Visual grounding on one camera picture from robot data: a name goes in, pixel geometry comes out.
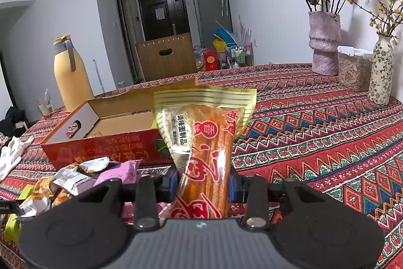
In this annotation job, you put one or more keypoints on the red gift box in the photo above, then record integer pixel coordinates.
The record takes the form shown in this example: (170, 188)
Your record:
(211, 60)

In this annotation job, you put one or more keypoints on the pink textured vase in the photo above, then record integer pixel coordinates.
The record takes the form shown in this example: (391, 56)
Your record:
(324, 45)

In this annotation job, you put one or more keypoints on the pale pink pampas grass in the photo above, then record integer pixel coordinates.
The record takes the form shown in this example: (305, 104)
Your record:
(245, 31)

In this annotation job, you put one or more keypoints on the blue bag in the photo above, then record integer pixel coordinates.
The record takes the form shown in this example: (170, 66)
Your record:
(225, 35)

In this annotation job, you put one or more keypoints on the floral print vase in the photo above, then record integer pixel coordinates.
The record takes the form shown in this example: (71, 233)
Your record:
(381, 73)

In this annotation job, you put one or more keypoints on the clear container of nuts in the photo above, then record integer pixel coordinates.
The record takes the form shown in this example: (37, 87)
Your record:
(354, 70)

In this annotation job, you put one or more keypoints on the orange spicy strip packet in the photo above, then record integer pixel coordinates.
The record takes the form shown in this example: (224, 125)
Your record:
(201, 162)

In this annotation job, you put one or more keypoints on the yellow bag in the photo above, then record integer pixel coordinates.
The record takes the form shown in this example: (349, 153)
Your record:
(218, 45)

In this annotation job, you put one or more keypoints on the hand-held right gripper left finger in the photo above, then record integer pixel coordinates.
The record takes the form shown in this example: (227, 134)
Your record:
(172, 184)

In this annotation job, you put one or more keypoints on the yellow thermos jug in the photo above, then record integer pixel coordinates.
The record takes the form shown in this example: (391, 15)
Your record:
(73, 80)

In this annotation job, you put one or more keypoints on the wooden chair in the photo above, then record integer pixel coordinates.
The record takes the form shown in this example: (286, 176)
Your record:
(157, 64)

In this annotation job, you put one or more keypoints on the yellow flower branches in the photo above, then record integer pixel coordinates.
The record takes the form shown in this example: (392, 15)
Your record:
(385, 17)

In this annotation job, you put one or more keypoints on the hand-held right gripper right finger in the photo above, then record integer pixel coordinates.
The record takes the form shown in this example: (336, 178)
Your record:
(233, 187)

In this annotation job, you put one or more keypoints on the pile of assorted snack packets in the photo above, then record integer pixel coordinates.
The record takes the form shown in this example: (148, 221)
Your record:
(72, 180)

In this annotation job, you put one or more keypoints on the white cloth glove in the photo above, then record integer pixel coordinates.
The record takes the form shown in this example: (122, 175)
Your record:
(11, 155)

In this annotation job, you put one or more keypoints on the black entrance door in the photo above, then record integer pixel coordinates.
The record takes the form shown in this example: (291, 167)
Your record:
(176, 10)

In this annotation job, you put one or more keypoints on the grey interior door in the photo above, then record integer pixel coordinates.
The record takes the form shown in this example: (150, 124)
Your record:
(124, 35)

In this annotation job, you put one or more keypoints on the red cardboard box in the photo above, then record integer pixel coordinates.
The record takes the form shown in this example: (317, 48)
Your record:
(104, 146)

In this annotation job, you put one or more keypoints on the grey refrigerator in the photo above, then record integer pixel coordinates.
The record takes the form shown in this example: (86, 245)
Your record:
(207, 20)

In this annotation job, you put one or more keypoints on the metal utility cart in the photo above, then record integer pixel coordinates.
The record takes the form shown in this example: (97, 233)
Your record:
(241, 54)

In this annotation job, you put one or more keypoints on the patterned red tablecloth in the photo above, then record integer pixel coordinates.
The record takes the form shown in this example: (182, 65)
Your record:
(314, 136)

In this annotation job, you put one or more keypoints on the white paper notice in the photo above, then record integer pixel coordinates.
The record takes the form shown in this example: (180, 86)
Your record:
(160, 14)

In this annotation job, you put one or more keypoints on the glass cup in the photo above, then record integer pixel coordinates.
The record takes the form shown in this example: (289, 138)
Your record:
(44, 106)

